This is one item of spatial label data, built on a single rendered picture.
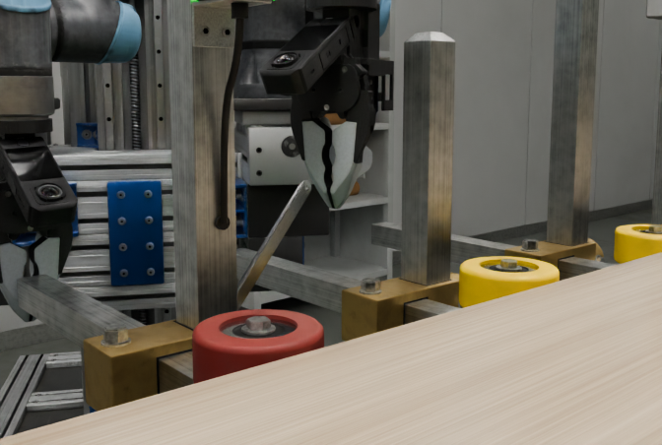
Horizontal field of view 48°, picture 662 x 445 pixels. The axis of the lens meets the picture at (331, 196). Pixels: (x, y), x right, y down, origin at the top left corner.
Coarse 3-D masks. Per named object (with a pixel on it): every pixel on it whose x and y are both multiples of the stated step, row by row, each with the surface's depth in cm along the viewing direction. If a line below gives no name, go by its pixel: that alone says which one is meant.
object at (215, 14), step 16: (208, 0) 51; (224, 0) 50; (240, 0) 50; (256, 0) 50; (272, 0) 52; (192, 16) 53; (208, 16) 53; (224, 16) 54; (240, 16) 51; (192, 32) 53; (208, 32) 53; (224, 32) 54; (240, 32) 51; (240, 48) 52; (224, 96) 54; (224, 112) 54; (224, 128) 54; (224, 144) 55; (224, 160) 55; (224, 176) 55; (224, 192) 55; (224, 208) 56; (224, 224) 56
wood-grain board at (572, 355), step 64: (448, 320) 49; (512, 320) 49; (576, 320) 49; (640, 320) 49; (192, 384) 38; (256, 384) 38; (320, 384) 38; (384, 384) 38; (448, 384) 38; (512, 384) 38; (576, 384) 38; (640, 384) 38
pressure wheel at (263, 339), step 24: (240, 312) 49; (264, 312) 49; (288, 312) 49; (192, 336) 45; (216, 336) 44; (240, 336) 45; (264, 336) 45; (288, 336) 44; (312, 336) 44; (216, 360) 42; (240, 360) 42; (264, 360) 42
